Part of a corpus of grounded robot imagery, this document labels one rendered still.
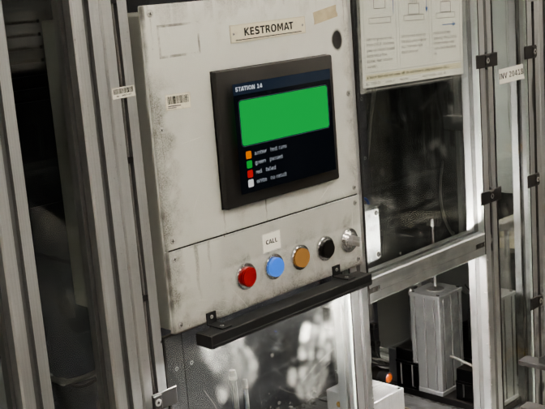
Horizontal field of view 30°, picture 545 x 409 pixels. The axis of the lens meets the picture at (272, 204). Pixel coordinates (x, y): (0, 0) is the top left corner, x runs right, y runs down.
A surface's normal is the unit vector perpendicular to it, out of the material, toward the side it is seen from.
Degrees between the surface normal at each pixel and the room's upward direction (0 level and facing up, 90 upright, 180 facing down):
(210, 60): 90
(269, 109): 90
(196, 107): 90
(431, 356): 90
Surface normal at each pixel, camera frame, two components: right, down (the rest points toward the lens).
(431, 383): -0.69, 0.20
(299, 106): 0.72, 0.09
